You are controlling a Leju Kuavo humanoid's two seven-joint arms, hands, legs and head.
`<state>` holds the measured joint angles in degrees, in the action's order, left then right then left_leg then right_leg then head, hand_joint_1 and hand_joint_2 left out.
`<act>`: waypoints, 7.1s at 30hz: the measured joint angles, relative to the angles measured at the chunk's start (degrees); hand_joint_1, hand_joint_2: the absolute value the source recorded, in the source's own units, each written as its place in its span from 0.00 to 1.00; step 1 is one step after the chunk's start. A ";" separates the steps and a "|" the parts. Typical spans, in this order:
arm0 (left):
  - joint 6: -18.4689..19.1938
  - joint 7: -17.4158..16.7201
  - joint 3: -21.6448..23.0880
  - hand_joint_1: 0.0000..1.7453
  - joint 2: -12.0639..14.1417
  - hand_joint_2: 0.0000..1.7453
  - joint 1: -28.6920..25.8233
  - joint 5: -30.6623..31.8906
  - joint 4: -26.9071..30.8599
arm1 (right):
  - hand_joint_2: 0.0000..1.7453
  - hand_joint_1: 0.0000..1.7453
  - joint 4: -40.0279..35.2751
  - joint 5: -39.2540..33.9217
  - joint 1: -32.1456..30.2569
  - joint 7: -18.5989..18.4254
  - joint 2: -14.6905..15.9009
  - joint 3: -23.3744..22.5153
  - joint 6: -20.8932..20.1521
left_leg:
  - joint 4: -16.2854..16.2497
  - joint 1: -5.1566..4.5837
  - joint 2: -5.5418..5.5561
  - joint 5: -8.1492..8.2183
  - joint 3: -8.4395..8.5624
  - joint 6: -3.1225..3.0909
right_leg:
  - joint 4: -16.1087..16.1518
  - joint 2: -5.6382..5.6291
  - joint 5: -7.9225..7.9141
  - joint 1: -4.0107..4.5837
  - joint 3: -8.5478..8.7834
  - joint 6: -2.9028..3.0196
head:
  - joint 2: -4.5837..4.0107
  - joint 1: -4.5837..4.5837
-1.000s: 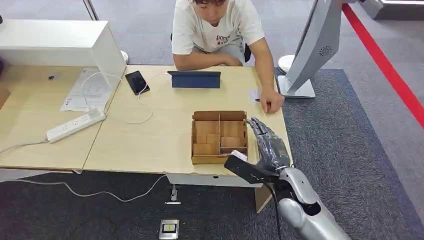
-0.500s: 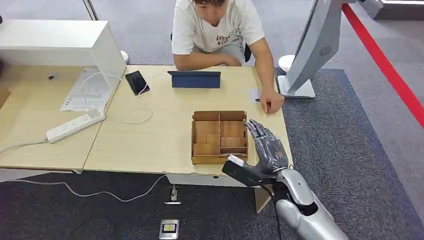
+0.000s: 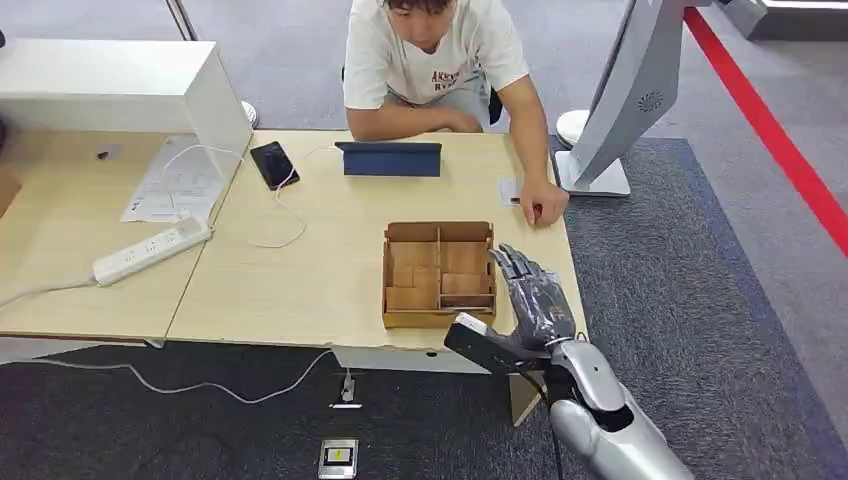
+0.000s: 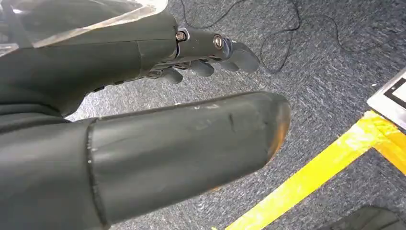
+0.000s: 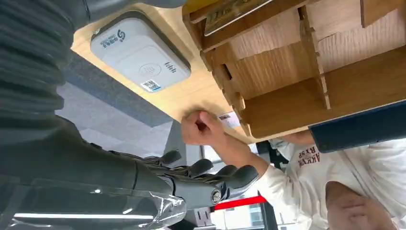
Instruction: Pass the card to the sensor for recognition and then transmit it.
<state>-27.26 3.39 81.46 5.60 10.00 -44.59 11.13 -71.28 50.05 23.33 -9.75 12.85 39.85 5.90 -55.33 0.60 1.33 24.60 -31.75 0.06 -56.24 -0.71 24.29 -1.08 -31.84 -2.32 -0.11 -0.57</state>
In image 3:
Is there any person's right hand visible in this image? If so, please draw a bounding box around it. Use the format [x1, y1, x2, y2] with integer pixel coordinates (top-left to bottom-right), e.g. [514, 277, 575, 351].
[447, 109, 484, 134]

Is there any person's left hand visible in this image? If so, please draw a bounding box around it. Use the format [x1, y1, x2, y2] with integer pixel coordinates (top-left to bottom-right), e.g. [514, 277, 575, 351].
[519, 177, 571, 229]

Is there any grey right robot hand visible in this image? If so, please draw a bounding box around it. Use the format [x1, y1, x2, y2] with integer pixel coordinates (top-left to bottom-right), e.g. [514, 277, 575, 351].
[488, 243, 578, 351]

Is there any white card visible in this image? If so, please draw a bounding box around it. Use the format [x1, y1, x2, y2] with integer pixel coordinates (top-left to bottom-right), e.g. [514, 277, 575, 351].
[498, 176, 531, 208]

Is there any person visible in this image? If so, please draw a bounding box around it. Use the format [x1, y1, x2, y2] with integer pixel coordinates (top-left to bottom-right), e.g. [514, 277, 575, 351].
[342, 0, 571, 229]

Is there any blue tablet case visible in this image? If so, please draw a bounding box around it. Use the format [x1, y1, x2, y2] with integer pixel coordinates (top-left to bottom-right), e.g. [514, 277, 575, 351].
[334, 141, 443, 179]

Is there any wooden compartment box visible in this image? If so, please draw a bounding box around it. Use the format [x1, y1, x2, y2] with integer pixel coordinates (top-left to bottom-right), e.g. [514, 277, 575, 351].
[381, 221, 498, 331]

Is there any grey slanted floor stand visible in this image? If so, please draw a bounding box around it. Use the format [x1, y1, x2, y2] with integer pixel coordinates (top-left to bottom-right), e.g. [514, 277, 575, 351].
[554, 0, 713, 198]

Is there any dark grey rug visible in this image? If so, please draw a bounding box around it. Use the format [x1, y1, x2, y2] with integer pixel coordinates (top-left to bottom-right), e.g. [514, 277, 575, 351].
[0, 137, 848, 480]

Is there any black smartphone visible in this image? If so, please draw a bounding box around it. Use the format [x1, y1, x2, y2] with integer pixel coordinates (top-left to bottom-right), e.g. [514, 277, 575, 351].
[249, 140, 301, 192]

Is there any white floor plug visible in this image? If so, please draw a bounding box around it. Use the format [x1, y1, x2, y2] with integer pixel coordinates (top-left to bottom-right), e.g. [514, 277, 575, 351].
[329, 369, 364, 411]

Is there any metal floor socket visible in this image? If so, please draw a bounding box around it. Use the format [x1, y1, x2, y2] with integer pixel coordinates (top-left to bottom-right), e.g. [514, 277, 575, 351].
[317, 438, 360, 480]

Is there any printed paper sheet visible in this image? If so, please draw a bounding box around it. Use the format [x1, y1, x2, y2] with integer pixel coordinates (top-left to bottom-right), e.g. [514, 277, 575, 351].
[121, 134, 225, 225]

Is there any grey metal bar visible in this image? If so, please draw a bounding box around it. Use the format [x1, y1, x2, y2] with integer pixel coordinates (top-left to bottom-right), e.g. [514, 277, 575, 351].
[165, 0, 199, 42]

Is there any grey platform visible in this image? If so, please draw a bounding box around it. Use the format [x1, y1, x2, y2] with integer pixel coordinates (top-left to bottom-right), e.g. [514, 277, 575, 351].
[715, 0, 848, 41]

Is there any white power strip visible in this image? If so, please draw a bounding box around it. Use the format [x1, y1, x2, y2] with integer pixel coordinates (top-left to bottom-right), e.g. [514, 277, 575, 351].
[91, 216, 214, 287]

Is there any white cabinet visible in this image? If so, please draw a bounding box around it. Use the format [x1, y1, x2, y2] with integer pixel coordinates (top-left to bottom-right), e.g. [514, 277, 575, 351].
[0, 38, 254, 197]

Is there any pale wooden side desk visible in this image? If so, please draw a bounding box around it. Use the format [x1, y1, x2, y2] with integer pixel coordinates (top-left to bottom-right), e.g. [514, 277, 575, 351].
[0, 127, 227, 362]

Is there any brown cardboard piece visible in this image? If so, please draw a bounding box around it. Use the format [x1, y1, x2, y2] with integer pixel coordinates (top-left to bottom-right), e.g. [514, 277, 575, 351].
[0, 173, 22, 219]

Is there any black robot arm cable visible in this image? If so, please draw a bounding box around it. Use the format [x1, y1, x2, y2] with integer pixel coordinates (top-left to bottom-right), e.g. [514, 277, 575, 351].
[513, 367, 566, 480]

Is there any thin white charging cable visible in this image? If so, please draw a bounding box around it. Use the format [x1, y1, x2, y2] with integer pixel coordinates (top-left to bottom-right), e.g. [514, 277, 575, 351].
[160, 143, 342, 250]

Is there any white floor cable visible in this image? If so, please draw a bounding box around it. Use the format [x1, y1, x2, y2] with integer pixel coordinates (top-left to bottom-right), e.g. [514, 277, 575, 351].
[0, 349, 333, 405]

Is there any white power strip cord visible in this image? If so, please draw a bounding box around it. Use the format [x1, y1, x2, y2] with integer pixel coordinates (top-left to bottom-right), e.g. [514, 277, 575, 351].
[0, 278, 97, 311]

